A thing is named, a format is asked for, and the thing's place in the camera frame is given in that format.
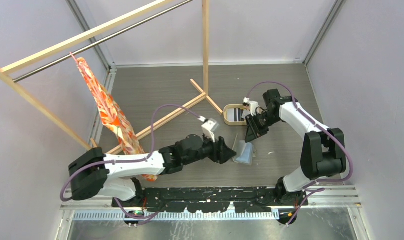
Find metal rack rod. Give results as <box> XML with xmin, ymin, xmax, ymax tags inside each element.
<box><xmin>1</xmin><ymin>0</ymin><xmax>192</xmax><ymax>73</ymax></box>

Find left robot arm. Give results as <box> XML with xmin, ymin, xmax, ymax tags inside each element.
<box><xmin>62</xmin><ymin>134</ymin><xmax>237</xmax><ymax>207</ymax></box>

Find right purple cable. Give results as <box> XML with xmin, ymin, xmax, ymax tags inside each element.
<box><xmin>246</xmin><ymin>81</ymin><xmax>354</xmax><ymax>226</ymax></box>

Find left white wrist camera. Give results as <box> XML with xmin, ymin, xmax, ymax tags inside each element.
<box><xmin>198</xmin><ymin>116</ymin><xmax>219</xmax><ymax>143</ymax></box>

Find striped credit card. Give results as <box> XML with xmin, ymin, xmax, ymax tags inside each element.
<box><xmin>226</xmin><ymin>108</ymin><xmax>244</xmax><ymax>123</ymax></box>

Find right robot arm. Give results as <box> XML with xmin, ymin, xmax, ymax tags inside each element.
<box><xmin>242</xmin><ymin>89</ymin><xmax>347</xmax><ymax>205</ymax></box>

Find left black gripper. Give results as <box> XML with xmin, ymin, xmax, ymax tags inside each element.
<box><xmin>182</xmin><ymin>131</ymin><xmax>236</xmax><ymax>166</ymax></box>

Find wooden clothes rack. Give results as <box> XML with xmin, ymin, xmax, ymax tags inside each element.
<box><xmin>0</xmin><ymin>0</ymin><xmax>224</xmax><ymax>156</ymax></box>

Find oval wooden tray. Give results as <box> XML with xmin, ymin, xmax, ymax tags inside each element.
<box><xmin>223</xmin><ymin>104</ymin><xmax>251</xmax><ymax>126</ymax></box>

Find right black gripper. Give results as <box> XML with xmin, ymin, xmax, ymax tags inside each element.
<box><xmin>245</xmin><ymin>111</ymin><xmax>282</xmax><ymax>143</ymax></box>

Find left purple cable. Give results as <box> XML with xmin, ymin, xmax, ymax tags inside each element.
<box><xmin>59</xmin><ymin>104</ymin><xmax>206</xmax><ymax>226</ymax></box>

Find purple cable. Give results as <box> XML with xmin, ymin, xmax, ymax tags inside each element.
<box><xmin>246</xmin><ymin>81</ymin><xmax>354</xmax><ymax>226</ymax></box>
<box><xmin>59</xmin><ymin>104</ymin><xmax>206</xmax><ymax>226</ymax></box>

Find aluminium frame rail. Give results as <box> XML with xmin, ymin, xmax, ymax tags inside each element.
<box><xmin>60</xmin><ymin>185</ymin><xmax>362</xmax><ymax>223</ymax></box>

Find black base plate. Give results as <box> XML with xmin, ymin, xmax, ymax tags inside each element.
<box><xmin>112</xmin><ymin>186</ymin><xmax>306</xmax><ymax>214</ymax></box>

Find floral orange cloth bag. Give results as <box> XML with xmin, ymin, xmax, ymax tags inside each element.
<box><xmin>74</xmin><ymin>56</ymin><xmax>158</xmax><ymax>182</ymax></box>

